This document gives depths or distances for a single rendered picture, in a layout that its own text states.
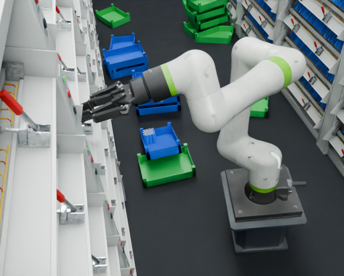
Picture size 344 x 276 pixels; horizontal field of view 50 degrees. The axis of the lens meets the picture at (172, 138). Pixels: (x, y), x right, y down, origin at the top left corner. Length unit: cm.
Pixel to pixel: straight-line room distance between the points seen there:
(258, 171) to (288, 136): 90
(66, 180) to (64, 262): 17
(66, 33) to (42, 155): 73
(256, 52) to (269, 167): 44
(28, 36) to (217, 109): 56
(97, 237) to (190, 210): 118
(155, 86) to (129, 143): 140
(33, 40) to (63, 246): 33
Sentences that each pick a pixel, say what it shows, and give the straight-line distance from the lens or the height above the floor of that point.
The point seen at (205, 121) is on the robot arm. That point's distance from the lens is 102.
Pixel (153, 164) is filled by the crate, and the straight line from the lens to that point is 222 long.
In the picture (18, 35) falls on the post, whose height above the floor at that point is 139.
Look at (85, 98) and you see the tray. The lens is 123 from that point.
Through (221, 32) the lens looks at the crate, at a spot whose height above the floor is 0.
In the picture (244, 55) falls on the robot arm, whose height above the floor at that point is 90.
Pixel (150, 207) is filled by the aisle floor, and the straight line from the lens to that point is 203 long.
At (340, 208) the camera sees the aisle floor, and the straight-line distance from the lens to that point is 212.
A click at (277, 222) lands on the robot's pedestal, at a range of 166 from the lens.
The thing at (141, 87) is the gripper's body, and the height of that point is 106.
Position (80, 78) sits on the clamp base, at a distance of 131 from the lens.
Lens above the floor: 166
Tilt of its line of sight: 45 degrees down
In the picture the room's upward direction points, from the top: 6 degrees counter-clockwise
